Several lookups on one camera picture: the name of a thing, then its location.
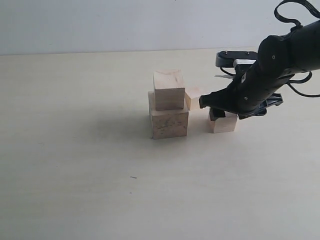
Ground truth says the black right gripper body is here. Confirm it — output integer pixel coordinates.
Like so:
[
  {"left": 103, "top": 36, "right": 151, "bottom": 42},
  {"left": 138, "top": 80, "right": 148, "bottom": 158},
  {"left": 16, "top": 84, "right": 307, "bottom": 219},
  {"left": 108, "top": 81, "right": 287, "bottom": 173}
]
[{"left": 198, "top": 72, "right": 284, "bottom": 120}]

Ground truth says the medium wooden cube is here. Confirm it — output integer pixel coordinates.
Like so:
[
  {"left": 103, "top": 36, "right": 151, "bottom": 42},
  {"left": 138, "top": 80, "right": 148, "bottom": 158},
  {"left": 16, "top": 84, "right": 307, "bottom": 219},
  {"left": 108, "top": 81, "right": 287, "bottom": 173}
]
[{"left": 208, "top": 111, "right": 238, "bottom": 133}]

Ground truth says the small wooden cube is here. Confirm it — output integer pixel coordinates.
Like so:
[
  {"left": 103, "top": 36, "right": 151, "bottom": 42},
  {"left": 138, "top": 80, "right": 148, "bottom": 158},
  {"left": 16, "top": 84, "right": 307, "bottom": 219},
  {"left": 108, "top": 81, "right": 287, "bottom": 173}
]
[{"left": 185, "top": 86, "right": 203, "bottom": 111}]

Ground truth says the medium-large wooden cube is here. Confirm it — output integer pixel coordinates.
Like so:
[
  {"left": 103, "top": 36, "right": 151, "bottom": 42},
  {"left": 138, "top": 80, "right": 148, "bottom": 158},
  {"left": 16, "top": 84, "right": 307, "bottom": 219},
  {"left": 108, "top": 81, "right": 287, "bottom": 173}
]
[{"left": 153, "top": 69, "right": 185, "bottom": 111}]

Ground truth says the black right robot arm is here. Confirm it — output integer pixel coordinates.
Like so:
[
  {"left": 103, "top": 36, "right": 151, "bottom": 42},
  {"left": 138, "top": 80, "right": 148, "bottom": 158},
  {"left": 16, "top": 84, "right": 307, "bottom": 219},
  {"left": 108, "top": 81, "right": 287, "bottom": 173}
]
[{"left": 198, "top": 21, "right": 320, "bottom": 119}]

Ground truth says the large wooden cube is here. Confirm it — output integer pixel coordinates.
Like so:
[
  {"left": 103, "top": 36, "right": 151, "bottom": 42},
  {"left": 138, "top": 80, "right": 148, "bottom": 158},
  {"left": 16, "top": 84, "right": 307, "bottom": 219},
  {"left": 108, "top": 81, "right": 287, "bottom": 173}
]
[{"left": 148, "top": 91, "right": 189, "bottom": 140}]

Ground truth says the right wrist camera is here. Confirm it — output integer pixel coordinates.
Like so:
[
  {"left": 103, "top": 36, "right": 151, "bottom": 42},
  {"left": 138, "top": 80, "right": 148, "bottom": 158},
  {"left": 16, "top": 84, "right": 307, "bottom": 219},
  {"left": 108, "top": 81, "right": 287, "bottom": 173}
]
[{"left": 215, "top": 50, "right": 258, "bottom": 78}]

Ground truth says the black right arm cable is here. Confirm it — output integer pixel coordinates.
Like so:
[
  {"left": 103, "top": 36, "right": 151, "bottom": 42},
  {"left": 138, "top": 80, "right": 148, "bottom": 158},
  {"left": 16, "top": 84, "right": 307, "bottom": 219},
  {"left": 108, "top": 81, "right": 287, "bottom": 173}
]
[{"left": 273, "top": 0, "right": 320, "bottom": 98}]

